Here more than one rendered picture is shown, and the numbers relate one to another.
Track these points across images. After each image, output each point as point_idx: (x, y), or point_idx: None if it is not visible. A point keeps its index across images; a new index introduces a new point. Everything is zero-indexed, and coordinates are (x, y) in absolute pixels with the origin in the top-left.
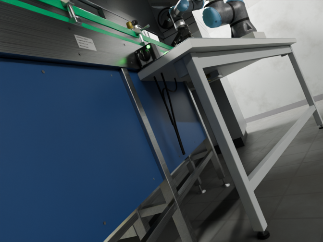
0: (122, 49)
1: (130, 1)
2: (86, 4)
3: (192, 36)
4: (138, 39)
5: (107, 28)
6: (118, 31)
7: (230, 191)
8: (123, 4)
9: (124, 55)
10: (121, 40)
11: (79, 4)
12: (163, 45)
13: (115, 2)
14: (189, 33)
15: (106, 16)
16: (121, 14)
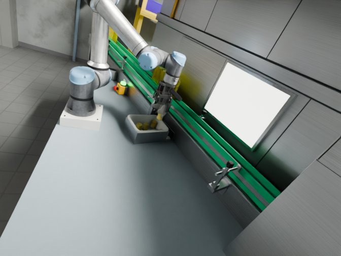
0: (111, 65)
1: (283, 13)
2: (178, 31)
3: (155, 98)
4: (125, 66)
5: (115, 55)
6: (118, 58)
7: None
8: (246, 23)
9: (110, 67)
10: (113, 62)
11: (172, 32)
12: (140, 81)
13: (224, 24)
14: (155, 91)
15: (181, 43)
16: (211, 41)
